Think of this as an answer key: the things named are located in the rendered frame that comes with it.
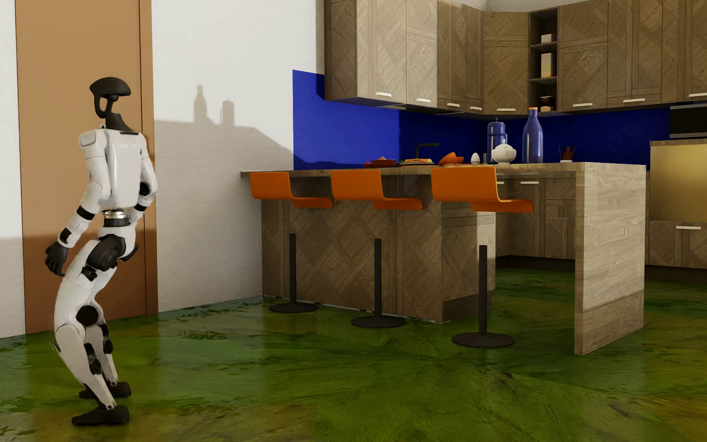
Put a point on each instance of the black robot head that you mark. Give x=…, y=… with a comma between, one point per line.
x=110, y=89

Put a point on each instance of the white robot leg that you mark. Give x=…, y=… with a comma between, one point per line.
x=77, y=294
x=106, y=344

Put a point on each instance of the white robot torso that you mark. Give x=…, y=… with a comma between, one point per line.
x=117, y=169

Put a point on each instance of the white teapot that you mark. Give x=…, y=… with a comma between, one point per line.
x=504, y=153

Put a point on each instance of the brown wooden door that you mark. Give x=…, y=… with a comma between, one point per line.
x=53, y=73

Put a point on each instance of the gold built-in appliance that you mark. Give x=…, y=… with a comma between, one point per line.
x=691, y=181

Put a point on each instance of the blue lidded jar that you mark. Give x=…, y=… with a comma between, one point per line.
x=496, y=132

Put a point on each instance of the plate with food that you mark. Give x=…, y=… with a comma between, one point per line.
x=417, y=163

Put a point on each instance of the red bowl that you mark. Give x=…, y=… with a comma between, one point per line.
x=380, y=163

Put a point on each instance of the utensil holder with utensils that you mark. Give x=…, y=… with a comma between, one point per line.
x=567, y=155

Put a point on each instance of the wooden upper wall cabinets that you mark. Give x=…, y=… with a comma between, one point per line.
x=636, y=49

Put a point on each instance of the wooden base cabinets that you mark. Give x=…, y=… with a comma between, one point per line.
x=531, y=221

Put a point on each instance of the wooden drawer under appliance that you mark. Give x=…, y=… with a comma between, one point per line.
x=691, y=245

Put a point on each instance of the white left robot leg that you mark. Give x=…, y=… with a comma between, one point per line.
x=77, y=294

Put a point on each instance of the tall blue glass bottle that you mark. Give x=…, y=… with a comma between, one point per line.
x=532, y=141

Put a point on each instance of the black microwave oven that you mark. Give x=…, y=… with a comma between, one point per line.
x=697, y=120

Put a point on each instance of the tall beige shelf box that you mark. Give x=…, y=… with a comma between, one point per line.
x=547, y=65

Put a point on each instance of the black kitchen faucet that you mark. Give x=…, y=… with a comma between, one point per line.
x=420, y=149

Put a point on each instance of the white right robot leg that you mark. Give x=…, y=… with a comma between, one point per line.
x=106, y=344

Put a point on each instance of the orange food item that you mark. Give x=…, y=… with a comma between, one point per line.
x=450, y=159

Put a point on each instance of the orange bar stool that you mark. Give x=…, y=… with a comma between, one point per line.
x=356, y=183
x=461, y=183
x=270, y=184

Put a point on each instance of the wooden kitchen island counter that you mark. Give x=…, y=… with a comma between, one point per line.
x=610, y=245

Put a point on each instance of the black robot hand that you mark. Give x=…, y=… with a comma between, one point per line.
x=56, y=258

